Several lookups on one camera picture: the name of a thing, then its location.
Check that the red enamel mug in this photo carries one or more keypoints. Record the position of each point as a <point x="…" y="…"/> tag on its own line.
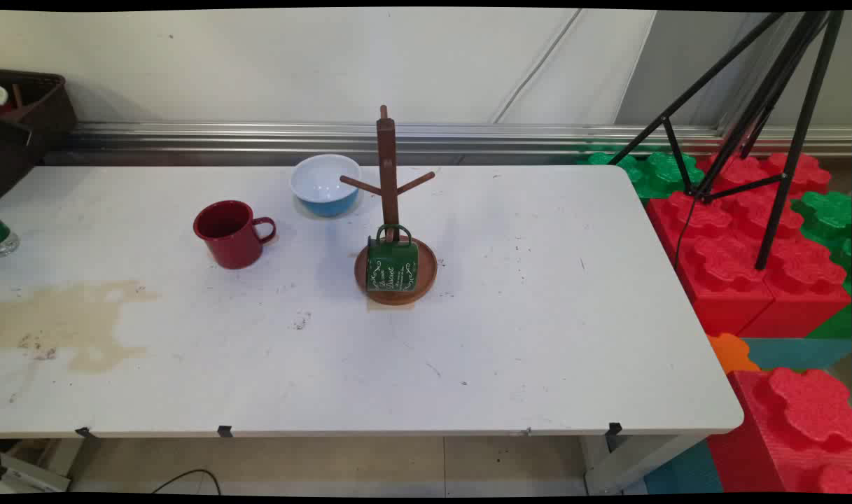
<point x="226" y="241"/>

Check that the green glass object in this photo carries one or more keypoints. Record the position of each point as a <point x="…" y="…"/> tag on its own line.
<point x="5" y="238"/>

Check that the white and blue bowl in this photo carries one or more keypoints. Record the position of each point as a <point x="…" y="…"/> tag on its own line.
<point x="324" y="180"/>

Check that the white metal base bracket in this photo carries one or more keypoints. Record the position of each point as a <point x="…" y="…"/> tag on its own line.
<point x="30" y="474"/>

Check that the white table leg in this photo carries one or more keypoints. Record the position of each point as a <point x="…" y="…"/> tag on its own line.
<point x="629" y="465"/>

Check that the orange foam piece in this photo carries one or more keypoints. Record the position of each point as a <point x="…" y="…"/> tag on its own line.
<point x="730" y="353"/>

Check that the brown wooden mug tree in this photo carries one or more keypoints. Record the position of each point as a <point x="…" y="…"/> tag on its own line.
<point x="387" y="161"/>

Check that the green printed mug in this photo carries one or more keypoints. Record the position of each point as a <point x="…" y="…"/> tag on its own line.
<point x="392" y="269"/>

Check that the brown wicker basket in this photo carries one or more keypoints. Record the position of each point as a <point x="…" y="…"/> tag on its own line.
<point x="44" y="112"/>

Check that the large red foam block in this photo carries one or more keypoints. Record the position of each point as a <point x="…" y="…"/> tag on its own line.
<point x="741" y="280"/>

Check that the small red foam block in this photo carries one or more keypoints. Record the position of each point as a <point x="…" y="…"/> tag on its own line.
<point x="744" y="171"/>

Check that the black tripod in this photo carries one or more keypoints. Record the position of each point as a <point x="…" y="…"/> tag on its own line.
<point x="792" y="161"/>

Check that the teal foam mat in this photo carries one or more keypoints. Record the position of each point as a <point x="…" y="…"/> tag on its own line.
<point x="685" y="472"/>
<point x="797" y="353"/>

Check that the green foam block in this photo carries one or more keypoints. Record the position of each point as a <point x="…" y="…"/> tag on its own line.
<point x="660" y="175"/>
<point x="828" y="217"/>

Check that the aluminium wall rail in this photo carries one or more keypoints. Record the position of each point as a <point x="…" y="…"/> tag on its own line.
<point x="257" y="136"/>

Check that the red foam block with flower studs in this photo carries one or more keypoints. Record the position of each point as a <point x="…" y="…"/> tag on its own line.
<point x="783" y="434"/>

